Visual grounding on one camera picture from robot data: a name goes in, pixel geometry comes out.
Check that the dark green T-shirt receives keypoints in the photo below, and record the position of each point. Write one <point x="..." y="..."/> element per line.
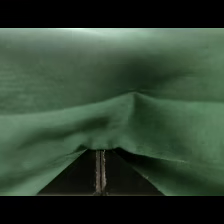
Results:
<point x="110" y="76"/>

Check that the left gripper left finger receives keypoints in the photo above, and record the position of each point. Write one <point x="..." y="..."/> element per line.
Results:
<point x="80" y="176"/>

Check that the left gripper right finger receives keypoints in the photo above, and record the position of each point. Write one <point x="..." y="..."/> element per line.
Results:
<point x="126" y="178"/>

